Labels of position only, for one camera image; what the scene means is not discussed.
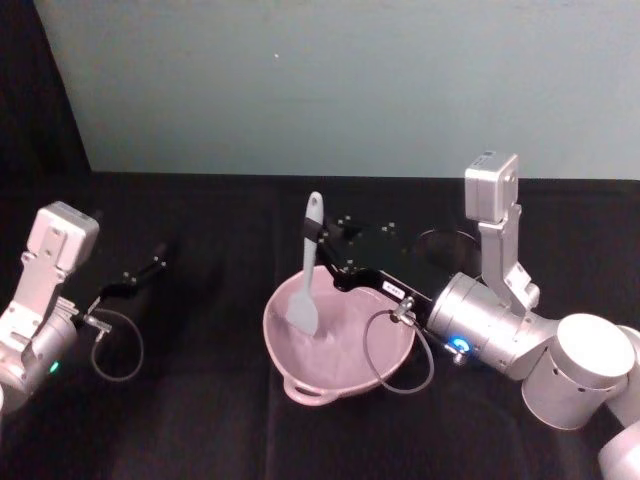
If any pink bowl with handle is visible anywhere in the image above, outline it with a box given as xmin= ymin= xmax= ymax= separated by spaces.
xmin=262 ymin=264 xmax=417 ymax=408

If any black round dish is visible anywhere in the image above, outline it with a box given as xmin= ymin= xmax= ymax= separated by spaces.
xmin=412 ymin=227 xmax=484 ymax=277

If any thin dark right gripper cable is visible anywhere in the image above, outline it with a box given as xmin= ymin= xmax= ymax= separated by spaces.
xmin=363 ymin=296 xmax=435 ymax=394

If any thin dark gripper cable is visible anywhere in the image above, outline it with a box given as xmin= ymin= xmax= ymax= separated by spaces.
xmin=78 ymin=306 xmax=146 ymax=384
xmin=363 ymin=296 xmax=435 ymax=394

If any thin dark left gripper cable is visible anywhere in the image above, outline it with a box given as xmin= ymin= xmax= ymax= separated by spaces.
xmin=78 ymin=306 xmax=146 ymax=384

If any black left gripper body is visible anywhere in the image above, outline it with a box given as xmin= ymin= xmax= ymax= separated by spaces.
xmin=73 ymin=283 xmax=156 ymax=365

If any black table cloth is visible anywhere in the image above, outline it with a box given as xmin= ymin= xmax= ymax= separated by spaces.
xmin=0 ymin=169 xmax=640 ymax=480

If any black backdrop curtain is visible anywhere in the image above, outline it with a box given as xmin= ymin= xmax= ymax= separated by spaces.
xmin=0 ymin=0 xmax=92 ymax=175

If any grey silicone spatula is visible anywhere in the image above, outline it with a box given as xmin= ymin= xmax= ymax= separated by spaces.
xmin=285 ymin=191 xmax=326 ymax=338

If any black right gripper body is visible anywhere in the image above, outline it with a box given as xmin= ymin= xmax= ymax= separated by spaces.
xmin=327 ymin=227 xmax=437 ymax=332

